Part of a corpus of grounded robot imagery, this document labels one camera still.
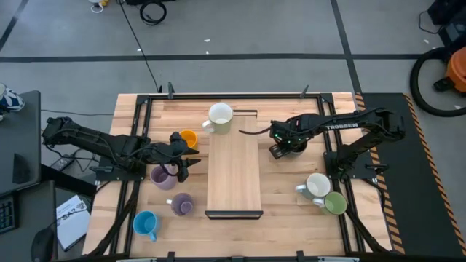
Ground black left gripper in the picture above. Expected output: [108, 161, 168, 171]
[147, 131, 202, 183]

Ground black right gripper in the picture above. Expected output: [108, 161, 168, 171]
[268, 113, 311, 160]

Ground dark brown glazed mug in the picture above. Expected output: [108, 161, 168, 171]
[287, 140, 308, 157]

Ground lilac stacked-ring mug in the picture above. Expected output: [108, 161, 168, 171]
[150, 163, 180, 191]

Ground purple ridged mug brown rim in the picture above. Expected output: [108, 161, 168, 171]
[166, 192, 195, 217]

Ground teal grey mug white handle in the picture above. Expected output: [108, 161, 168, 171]
[294, 172, 331, 200]

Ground pale sage mug white handle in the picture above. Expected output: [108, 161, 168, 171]
[202, 102, 234, 136]

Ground bright green mug white handle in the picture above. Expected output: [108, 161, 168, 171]
[312, 191, 348, 216]

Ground light blue mug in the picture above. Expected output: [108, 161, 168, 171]
[132, 210, 160, 243]

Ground wooden riser shelf black legs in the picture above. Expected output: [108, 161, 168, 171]
[205, 108, 264, 221]

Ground black power adapter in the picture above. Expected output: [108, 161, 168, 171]
[50, 155, 76, 172]

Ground white printed booklet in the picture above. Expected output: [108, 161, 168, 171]
[55, 194, 92, 253]

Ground black mat with hazard stripes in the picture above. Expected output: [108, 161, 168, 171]
[355, 92, 466, 258]

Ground black desk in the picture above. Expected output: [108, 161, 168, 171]
[0, 180, 58, 262]
[0, 90, 42, 196]

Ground black computer mouse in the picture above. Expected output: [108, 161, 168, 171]
[31, 227, 55, 262]

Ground blue white patterned object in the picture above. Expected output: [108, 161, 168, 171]
[0, 82, 26, 122]

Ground black keyboard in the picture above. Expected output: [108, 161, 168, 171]
[0, 194, 17, 234]

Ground orange shop vacuum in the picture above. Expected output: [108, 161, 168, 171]
[433, 46, 466, 94]

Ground black equipment case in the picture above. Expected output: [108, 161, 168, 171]
[426, 0, 466, 48]

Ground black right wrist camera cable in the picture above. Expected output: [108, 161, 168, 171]
[238, 125, 273, 136]

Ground black metal table frame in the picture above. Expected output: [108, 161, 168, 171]
[87, 82, 390, 262]

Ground coiled black cable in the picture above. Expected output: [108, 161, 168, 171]
[139, 0, 168, 26]

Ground long black floor cable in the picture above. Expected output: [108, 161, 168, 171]
[116, 0, 162, 92]

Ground orange vacuum with hose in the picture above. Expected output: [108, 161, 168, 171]
[409, 46, 466, 118]

